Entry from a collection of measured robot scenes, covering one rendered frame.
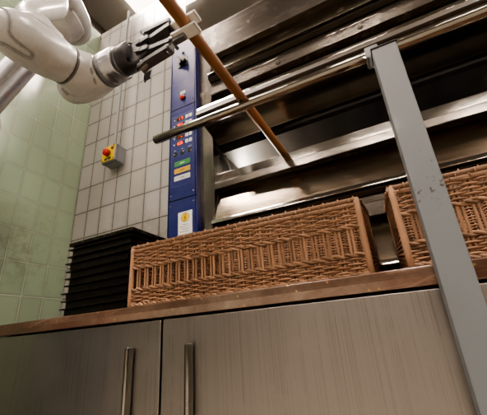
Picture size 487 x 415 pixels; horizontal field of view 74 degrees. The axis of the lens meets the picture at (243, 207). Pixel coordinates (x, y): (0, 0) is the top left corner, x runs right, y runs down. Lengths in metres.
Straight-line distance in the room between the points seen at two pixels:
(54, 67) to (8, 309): 1.13
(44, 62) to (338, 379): 0.88
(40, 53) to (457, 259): 0.89
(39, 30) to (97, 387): 0.78
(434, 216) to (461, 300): 0.11
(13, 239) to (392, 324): 1.61
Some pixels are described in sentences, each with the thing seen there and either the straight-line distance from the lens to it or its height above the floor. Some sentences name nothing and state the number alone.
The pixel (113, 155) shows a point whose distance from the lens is 1.82.
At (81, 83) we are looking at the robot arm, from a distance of 0.98.
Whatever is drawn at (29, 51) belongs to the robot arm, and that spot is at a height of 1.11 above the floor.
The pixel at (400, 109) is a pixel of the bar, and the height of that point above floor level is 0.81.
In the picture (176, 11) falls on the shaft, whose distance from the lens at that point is 0.84.
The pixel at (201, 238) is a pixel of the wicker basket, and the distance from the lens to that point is 0.73.
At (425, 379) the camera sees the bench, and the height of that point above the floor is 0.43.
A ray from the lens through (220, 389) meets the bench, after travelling 0.63.
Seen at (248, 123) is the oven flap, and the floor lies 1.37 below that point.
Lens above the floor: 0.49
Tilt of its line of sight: 23 degrees up
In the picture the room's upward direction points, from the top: 4 degrees counter-clockwise
